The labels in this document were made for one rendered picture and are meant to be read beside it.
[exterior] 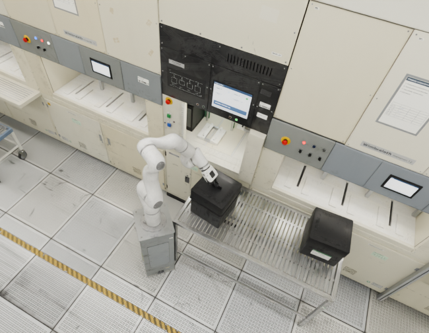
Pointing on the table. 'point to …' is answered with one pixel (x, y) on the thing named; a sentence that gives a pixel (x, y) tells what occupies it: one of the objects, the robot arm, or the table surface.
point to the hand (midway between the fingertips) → (216, 184)
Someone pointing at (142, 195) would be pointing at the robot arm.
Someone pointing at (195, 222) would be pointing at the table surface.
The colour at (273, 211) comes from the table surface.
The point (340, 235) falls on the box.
